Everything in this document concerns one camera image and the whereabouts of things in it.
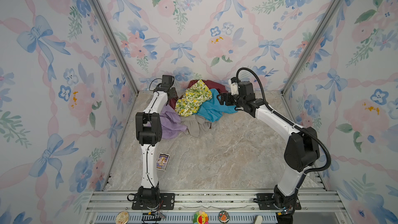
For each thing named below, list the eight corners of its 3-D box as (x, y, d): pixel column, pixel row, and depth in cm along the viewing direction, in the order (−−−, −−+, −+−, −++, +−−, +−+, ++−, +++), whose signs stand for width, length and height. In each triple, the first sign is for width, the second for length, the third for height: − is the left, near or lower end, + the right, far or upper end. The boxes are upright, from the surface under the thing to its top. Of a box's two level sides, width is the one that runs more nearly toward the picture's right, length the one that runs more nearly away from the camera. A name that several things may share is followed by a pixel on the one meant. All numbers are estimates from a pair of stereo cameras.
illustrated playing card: (155, 168, 86) (154, 167, 84) (160, 153, 91) (159, 152, 90) (166, 170, 85) (165, 169, 84) (170, 155, 91) (170, 154, 89)
